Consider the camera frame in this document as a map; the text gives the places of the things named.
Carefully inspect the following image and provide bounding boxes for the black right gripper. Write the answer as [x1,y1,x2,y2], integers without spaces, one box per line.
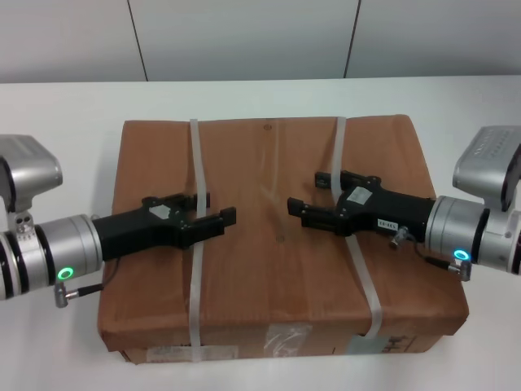
[286,169,440,242]

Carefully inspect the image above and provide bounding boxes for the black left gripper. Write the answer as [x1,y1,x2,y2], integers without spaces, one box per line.
[92,191,239,262]

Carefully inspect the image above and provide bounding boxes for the white plastic packing strap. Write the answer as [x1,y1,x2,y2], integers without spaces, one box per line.
[329,116,383,340]
[187,117,209,362]

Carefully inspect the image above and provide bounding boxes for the brown cardboard box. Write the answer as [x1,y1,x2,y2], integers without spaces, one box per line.
[97,113,470,363]

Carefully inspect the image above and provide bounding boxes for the right gripper cable with connector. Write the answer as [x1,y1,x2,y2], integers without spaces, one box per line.
[387,226,474,283]

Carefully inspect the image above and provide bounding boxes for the gripper cable with connector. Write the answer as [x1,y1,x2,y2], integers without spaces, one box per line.
[387,226,474,283]
[54,260,120,310]

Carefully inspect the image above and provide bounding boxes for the left gripper cable with connector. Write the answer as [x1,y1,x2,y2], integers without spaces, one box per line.
[54,260,120,310]

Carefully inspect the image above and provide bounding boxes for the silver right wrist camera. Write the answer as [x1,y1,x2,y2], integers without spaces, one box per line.
[452,125,521,213]

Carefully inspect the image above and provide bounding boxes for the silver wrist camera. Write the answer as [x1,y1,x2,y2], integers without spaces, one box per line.
[0,134,63,213]
[452,125,521,213]

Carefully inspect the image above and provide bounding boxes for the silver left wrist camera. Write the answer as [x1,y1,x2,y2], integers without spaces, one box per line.
[0,134,63,213]

